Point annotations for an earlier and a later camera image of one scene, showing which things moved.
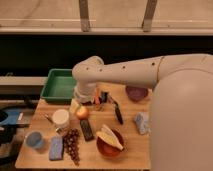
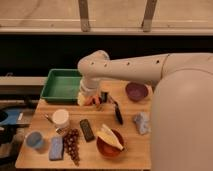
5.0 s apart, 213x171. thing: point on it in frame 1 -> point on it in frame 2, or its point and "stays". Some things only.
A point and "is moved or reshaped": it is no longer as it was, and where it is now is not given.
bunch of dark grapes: x=71 y=144 stays
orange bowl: x=109 y=150 stays
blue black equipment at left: x=10 y=120 stays
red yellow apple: x=82 y=113 is moved or reshaped
